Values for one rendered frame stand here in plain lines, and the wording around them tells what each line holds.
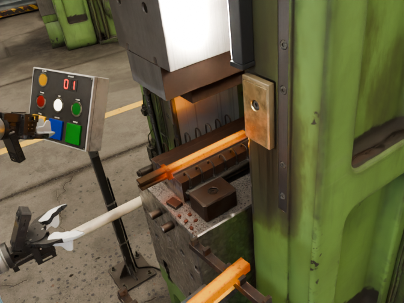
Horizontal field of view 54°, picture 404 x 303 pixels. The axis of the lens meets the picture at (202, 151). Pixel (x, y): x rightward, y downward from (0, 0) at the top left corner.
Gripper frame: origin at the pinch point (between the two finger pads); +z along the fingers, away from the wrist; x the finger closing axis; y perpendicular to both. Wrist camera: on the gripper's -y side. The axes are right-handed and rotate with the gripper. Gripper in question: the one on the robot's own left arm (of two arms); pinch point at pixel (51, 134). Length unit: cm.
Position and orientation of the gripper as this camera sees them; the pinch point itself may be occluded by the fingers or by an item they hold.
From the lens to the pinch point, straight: 149.0
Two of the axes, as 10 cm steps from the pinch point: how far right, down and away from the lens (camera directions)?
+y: 1.6, -9.8, -1.4
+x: -8.6, -2.1, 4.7
